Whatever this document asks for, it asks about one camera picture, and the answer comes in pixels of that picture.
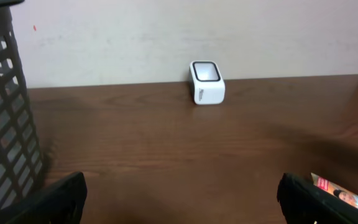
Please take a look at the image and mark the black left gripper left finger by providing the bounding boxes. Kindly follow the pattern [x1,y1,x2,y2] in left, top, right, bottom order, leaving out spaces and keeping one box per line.
[0,172,87,224]

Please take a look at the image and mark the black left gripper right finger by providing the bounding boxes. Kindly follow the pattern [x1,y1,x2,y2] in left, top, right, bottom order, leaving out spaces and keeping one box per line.
[277,173,358,224]

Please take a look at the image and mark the yellow snack bag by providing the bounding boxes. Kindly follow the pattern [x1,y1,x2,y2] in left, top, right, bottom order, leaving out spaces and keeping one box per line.
[311,173,358,209]

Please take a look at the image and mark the white barcode scanner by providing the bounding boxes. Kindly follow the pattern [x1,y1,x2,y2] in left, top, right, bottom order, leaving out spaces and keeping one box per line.
[189,60,226,105]

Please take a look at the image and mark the grey plastic basket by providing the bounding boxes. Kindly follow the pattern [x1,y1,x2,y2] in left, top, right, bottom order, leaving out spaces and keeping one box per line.
[0,0,44,210]

